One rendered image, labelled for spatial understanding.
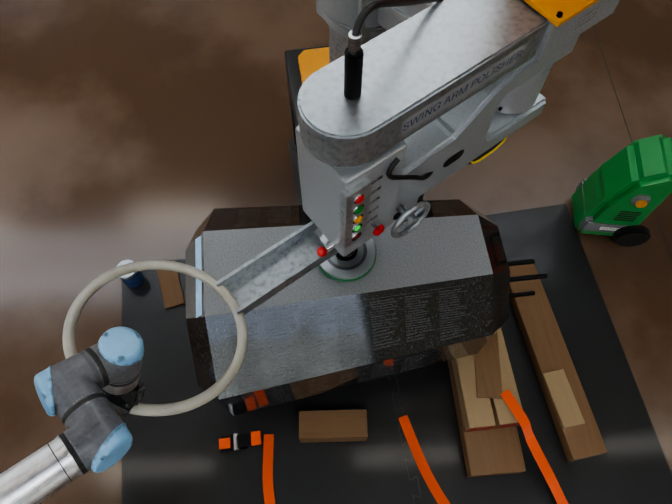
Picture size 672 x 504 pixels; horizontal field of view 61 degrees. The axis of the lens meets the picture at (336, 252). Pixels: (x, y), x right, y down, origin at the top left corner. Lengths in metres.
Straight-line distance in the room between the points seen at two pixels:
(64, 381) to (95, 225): 2.13
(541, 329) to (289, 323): 1.36
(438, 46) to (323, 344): 1.12
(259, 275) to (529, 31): 1.01
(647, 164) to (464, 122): 1.46
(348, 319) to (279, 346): 0.27
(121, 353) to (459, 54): 1.02
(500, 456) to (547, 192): 1.48
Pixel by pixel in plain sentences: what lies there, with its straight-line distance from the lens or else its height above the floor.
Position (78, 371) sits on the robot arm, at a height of 1.57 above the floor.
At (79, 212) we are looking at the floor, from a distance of 3.42.
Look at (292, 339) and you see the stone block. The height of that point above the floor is 0.73.
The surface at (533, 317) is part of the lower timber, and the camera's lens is 2.95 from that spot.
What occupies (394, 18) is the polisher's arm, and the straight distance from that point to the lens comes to 2.07.
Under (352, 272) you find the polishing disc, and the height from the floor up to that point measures 0.89.
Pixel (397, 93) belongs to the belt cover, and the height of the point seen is 1.70.
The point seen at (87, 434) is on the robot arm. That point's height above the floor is 1.59.
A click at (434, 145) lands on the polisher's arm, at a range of 1.66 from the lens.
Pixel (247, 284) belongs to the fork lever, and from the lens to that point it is 1.78.
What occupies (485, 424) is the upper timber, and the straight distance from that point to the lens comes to 2.62.
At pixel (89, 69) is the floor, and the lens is 4.04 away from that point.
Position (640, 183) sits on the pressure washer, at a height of 0.50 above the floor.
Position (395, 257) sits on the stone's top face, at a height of 0.83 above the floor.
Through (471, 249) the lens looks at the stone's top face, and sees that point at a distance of 2.16.
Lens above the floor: 2.71
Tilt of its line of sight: 64 degrees down
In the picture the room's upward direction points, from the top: straight up
